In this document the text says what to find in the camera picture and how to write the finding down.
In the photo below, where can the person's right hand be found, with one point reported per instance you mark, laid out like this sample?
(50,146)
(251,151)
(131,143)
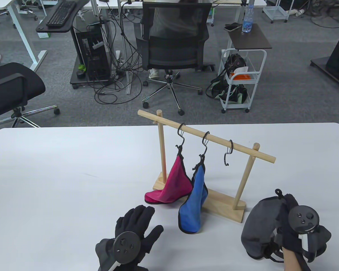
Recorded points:
(285,234)

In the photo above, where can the person's left hand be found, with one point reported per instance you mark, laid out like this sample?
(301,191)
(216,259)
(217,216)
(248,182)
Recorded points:
(135,223)

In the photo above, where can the black round hand controller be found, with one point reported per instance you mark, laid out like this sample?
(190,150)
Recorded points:
(127,247)
(303,218)

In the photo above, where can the grey hand towel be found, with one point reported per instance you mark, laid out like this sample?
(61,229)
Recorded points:
(257,225)

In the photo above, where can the pink hand towel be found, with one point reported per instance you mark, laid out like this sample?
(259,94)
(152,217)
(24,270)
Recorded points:
(175,183)

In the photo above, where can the blue hand towel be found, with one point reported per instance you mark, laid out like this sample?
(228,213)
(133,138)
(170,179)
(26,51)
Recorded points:
(193,203)

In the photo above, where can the black metal s-hook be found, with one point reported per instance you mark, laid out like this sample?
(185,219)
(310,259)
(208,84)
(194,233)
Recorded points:
(204,138)
(230,146)
(180,129)

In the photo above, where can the person's right forearm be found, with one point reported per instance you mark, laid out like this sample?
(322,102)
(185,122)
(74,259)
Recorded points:
(291,261)

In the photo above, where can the wooden towel rack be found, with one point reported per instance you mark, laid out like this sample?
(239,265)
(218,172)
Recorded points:
(163,121)

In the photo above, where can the black green bag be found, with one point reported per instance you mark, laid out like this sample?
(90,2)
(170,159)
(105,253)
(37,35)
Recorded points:
(231,94)

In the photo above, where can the white rolling cart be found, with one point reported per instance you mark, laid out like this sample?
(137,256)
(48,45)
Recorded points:
(241,82)

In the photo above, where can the small green plant pot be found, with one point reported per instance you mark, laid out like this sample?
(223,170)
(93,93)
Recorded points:
(81,73)

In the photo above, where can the black computer tower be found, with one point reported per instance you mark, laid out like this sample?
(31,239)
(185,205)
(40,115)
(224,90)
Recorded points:
(73,76)
(97,62)

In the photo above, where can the orange item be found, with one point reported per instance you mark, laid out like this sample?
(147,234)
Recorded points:
(241,76)

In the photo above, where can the black mesh office chair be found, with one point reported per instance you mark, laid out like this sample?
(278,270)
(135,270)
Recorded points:
(172,53)

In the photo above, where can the black handbag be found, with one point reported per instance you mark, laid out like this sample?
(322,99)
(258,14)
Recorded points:
(234,62)

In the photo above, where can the black padded office chair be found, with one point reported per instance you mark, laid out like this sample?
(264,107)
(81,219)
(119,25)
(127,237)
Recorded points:
(5,84)

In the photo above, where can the dark brown side table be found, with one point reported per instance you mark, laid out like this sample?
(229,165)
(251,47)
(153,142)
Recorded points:
(250,39)

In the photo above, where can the clear water bottle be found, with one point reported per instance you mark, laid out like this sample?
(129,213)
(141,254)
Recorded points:
(247,25)

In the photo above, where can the black smartphone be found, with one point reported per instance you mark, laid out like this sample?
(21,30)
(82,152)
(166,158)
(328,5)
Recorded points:
(233,27)

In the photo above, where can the black curved desk top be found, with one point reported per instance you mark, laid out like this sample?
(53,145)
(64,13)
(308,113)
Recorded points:
(42,28)

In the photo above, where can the white desk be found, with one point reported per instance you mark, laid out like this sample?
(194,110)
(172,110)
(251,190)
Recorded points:
(20,26)
(113,4)

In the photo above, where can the black keyboard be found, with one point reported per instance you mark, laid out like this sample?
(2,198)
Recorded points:
(60,14)

